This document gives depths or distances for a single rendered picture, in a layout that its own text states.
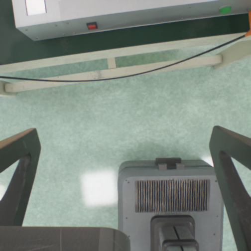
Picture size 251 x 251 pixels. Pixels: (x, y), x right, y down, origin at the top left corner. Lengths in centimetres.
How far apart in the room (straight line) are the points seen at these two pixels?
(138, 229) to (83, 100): 74
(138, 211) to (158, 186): 16
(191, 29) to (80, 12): 27
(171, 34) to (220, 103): 88
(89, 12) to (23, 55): 22
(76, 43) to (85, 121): 79
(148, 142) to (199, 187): 39
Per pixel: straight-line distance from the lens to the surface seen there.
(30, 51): 64
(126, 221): 120
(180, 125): 137
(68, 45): 61
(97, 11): 51
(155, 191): 115
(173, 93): 136
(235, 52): 118
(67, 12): 52
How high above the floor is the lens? 133
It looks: 86 degrees down
